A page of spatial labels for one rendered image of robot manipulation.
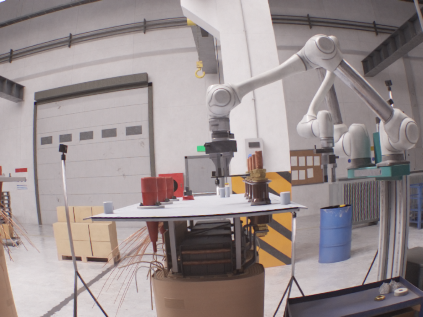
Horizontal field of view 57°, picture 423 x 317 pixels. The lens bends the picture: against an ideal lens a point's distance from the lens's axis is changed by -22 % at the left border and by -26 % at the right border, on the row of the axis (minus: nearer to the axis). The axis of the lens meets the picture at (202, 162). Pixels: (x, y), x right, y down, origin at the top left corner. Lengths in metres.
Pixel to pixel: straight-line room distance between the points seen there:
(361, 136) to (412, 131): 0.71
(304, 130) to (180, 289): 1.27
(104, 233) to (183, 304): 6.59
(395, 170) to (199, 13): 6.10
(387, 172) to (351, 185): 8.41
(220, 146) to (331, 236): 5.12
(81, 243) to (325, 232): 4.32
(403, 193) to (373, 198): 8.36
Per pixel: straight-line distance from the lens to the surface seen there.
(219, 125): 2.13
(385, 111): 2.18
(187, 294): 1.88
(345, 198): 10.70
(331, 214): 7.07
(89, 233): 8.55
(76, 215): 8.96
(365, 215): 10.91
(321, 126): 2.62
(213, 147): 2.16
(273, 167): 7.35
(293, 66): 2.23
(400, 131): 2.17
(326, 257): 7.20
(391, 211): 2.80
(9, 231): 10.77
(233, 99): 1.97
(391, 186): 2.80
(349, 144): 2.83
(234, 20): 7.75
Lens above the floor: 1.48
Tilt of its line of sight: 2 degrees up
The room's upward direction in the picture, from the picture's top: 3 degrees counter-clockwise
